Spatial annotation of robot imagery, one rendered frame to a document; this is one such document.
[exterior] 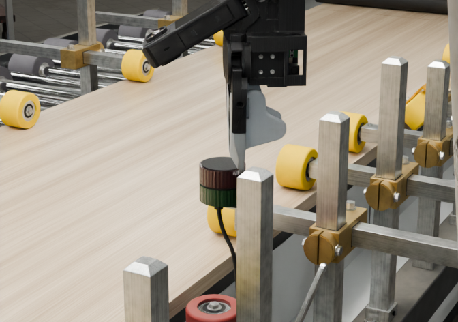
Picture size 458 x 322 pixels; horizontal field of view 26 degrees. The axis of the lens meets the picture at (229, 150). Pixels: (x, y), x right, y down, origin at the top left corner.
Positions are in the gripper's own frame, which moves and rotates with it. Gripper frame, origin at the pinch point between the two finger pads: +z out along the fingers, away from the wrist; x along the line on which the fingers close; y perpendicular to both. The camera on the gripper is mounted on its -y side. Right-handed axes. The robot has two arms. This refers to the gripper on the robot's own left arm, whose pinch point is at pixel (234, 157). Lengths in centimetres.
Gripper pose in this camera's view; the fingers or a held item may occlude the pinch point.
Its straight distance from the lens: 107.2
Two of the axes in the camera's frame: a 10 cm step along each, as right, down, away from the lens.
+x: -0.8, -3.0, 9.5
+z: 0.0, 9.5, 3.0
